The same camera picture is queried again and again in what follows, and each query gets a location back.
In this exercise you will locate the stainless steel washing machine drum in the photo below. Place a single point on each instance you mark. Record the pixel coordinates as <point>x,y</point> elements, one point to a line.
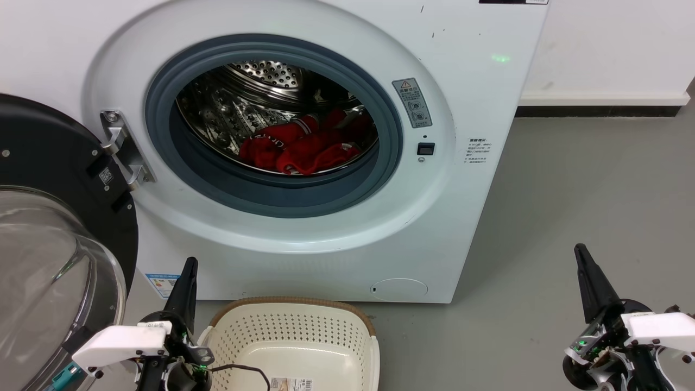
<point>228,108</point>

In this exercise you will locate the round drain filter cover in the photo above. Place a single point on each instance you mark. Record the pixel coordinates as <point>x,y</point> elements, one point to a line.
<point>399,289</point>

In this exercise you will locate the white front-load washing machine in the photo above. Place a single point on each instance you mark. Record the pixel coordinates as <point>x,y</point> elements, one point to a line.
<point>467,87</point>

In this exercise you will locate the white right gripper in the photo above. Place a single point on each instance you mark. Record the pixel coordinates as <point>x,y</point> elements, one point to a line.
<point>651,328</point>

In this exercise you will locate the black door latch socket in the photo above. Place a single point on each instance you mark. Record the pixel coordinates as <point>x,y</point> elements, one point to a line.
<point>425,148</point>

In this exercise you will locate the silver metal door hinge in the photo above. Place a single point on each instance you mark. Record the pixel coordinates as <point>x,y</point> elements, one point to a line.
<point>124,147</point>

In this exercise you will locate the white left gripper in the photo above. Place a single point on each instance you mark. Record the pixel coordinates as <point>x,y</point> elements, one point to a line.
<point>122,342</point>

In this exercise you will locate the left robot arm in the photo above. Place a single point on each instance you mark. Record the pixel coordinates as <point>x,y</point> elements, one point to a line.
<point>174,380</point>

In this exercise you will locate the blue energy label sticker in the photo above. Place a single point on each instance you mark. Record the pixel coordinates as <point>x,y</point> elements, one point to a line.
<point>162,283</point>

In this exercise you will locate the black washer door with glass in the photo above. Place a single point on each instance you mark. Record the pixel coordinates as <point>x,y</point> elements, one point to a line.
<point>49,163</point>

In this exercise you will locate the white wall baseboard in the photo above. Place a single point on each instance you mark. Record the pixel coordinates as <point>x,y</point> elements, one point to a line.
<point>602,98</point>

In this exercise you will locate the barcode label sticker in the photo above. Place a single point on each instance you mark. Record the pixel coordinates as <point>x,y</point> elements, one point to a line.
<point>291,384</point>

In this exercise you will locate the white text label sticker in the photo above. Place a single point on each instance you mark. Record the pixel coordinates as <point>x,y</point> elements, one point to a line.
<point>479,150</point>

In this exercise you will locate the red clothing with white print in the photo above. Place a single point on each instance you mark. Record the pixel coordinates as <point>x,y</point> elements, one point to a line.
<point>304,149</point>

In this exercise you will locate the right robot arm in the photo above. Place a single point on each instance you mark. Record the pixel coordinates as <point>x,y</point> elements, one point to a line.
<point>613,377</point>

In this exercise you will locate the cream perforated plastic laundry basket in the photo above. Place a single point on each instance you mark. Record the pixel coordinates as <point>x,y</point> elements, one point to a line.
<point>293,336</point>

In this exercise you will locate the grey warning sticker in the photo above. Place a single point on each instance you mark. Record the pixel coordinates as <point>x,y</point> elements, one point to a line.
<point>412,102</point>

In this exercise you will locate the QR code sticker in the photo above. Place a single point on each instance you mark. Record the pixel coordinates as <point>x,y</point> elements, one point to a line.
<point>106,176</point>

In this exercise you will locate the grey rubber door gasket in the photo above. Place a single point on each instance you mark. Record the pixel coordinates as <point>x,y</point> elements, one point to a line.
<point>163,98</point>

